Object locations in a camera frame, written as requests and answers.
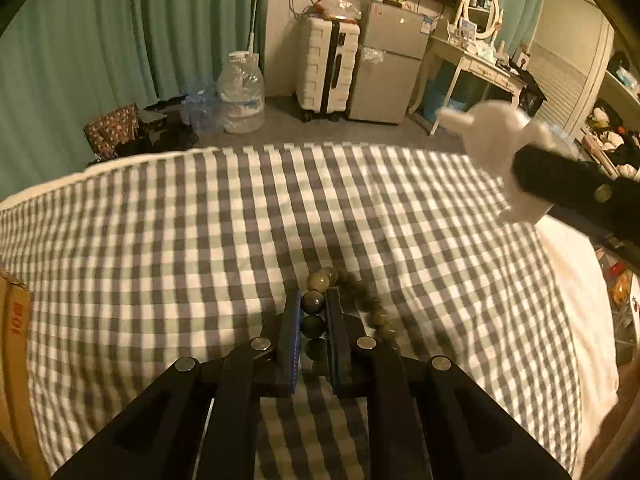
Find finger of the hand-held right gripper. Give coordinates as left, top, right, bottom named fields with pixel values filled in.
left=512, top=144, right=640, bottom=242

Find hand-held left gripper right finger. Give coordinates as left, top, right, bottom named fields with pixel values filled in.
left=326, top=289, right=571, bottom=480

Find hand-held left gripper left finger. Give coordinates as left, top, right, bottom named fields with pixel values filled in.
left=52, top=289, right=303, bottom=480

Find green bead bracelet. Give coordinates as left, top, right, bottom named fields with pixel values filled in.
left=300, top=266, right=401, bottom=378

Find white toy figure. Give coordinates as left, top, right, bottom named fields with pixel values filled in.
left=436, top=101, right=581, bottom=223

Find brown cardboard box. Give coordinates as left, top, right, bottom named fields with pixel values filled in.
left=0, top=260, right=51, bottom=480

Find cluttered shelf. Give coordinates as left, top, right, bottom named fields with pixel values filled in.
left=580, top=50, right=640, bottom=181

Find black bag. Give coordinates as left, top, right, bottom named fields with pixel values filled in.
left=520, top=70, right=547, bottom=117

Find white louvred wardrobe door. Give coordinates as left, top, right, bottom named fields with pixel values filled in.
left=520, top=0, right=616, bottom=146

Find checked blanket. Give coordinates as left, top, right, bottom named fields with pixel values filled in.
left=0, top=142, right=583, bottom=480

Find white dressing table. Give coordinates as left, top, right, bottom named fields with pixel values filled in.
left=407, top=35, right=528, bottom=136

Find blue bin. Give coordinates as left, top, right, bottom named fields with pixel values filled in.
left=422, top=65, right=458, bottom=121

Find cluster of cosmetic bottles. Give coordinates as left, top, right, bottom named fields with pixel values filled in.
left=447, top=17, right=526, bottom=68

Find narrow green curtain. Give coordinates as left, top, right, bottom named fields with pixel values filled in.
left=472, top=0, right=551, bottom=56

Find white oval mirror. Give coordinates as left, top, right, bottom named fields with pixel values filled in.
left=452, top=0, right=503, bottom=43

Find silver mini fridge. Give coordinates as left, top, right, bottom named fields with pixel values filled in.
left=347, top=1, right=431, bottom=125

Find dark bags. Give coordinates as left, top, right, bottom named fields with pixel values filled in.
left=90, top=100, right=201, bottom=166

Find pack of plastic bottles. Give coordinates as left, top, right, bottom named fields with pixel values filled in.
left=180, top=87, right=223, bottom=136

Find large clear water jug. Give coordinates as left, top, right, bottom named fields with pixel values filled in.
left=216, top=51, right=266, bottom=134

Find white suitcase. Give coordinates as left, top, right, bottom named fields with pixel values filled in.
left=295, top=16, right=361, bottom=123

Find patterned gift bag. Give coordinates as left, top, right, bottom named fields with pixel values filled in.
left=83, top=104, right=141, bottom=161

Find clutter of plastic bags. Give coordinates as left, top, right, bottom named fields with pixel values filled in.
left=300, top=0, right=363, bottom=21

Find white thin rod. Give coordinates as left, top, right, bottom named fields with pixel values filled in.
left=247, top=0, right=262, bottom=56

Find wide green curtain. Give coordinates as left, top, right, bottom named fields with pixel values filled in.
left=0, top=0, right=271, bottom=201

